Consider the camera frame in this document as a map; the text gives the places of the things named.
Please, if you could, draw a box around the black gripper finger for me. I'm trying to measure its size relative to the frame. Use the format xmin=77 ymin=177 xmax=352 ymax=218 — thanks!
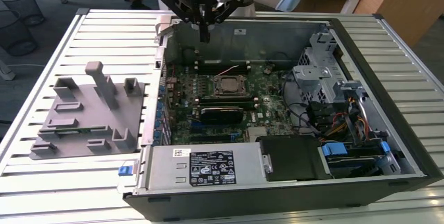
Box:
xmin=204 ymin=0 xmax=244 ymax=43
xmin=159 ymin=0 xmax=205 ymax=43

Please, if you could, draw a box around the metal locking lever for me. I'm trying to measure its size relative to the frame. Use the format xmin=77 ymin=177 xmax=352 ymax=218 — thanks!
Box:
xmin=213 ymin=65 xmax=241 ymax=77

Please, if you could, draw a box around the metal socket cover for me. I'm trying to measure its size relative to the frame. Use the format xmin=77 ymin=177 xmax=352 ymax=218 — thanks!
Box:
xmin=212 ymin=74 xmax=249 ymax=97

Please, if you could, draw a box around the CPU socket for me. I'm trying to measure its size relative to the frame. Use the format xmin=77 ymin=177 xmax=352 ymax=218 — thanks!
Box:
xmin=211 ymin=74 xmax=251 ymax=98

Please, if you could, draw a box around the black chair base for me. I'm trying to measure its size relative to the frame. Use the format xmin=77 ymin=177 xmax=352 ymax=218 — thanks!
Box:
xmin=129 ymin=0 xmax=152 ymax=10

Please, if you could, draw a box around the black RAM slot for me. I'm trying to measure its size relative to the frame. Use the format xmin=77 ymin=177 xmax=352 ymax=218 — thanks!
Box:
xmin=197 ymin=96 xmax=260 ymax=101
xmin=196 ymin=64 xmax=252 ymax=69
xmin=196 ymin=61 xmax=252 ymax=66
xmin=196 ymin=71 xmax=252 ymax=75
xmin=197 ymin=102 xmax=260 ymax=106
xmin=197 ymin=99 xmax=260 ymax=103
xmin=196 ymin=68 xmax=252 ymax=72

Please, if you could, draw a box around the silver metal drive cage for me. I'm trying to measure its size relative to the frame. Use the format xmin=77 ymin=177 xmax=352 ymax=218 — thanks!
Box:
xmin=289 ymin=32 xmax=348 ymax=105

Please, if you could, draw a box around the black graphics card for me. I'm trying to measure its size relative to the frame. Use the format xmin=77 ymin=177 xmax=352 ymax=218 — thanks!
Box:
xmin=199 ymin=106 xmax=245 ymax=125

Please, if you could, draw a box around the green motherboard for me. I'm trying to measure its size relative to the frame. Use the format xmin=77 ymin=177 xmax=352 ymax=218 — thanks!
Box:
xmin=161 ymin=60 xmax=315 ymax=147

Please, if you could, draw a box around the silver chipset heatsink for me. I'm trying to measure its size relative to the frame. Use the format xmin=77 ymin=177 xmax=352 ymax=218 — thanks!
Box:
xmin=248 ymin=127 xmax=268 ymax=138

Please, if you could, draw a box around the grey parts rack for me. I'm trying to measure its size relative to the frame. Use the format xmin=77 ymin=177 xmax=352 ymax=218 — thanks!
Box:
xmin=29 ymin=61 xmax=151 ymax=160

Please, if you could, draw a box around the wooden cabinet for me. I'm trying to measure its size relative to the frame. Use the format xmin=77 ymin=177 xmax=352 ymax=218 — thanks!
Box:
xmin=353 ymin=0 xmax=444 ymax=48

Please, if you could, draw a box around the green RAM stick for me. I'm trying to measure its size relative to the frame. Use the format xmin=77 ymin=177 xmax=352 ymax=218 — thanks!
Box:
xmin=55 ymin=128 xmax=105 ymax=134

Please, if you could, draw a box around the silver power supply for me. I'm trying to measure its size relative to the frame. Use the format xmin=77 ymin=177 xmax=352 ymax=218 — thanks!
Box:
xmin=133 ymin=142 xmax=275 ymax=193

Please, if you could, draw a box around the blue disk carrier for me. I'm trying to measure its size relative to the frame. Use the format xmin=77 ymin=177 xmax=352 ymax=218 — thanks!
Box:
xmin=320 ymin=142 xmax=349 ymax=163

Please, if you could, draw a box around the blue plastic latch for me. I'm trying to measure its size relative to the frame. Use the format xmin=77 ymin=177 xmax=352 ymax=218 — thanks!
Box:
xmin=117 ymin=165 xmax=135 ymax=177

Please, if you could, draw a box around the black hard disk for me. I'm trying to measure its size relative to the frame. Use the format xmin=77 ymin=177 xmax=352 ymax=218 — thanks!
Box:
xmin=328 ymin=156 xmax=383 ymax=178

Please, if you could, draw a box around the black PC case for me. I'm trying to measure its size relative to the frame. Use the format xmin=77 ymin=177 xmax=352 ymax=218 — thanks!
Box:
xmin=117 ymin=15 xmax=444 ymax=222

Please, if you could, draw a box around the black wire mesh bin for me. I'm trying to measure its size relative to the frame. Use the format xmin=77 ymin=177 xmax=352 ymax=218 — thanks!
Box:
xmin=0 ymin=0 xmax=45 ymax=26
xmin=0 ymin=9 xmax=39 ymax=57

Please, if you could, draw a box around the grey disk bay frame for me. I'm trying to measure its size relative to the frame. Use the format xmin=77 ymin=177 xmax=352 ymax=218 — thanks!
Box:
xmin=329 ymin=80 xmax=403 ymax=177

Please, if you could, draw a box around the coloured power wire bundle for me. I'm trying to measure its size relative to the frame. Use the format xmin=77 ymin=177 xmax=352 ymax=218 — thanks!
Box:
xmin=331 ymin=98 xmax=369 ymax=142

